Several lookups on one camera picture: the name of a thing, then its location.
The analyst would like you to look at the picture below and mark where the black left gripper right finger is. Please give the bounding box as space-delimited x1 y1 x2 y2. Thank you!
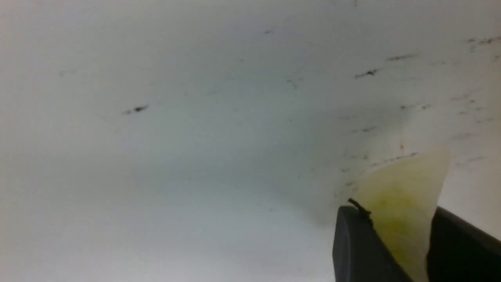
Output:
427 207 501 282

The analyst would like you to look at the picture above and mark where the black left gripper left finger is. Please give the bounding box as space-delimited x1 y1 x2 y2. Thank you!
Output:
332 206 411 282

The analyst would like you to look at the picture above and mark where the green dumpling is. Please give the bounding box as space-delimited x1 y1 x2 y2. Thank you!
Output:
354 148 451 282

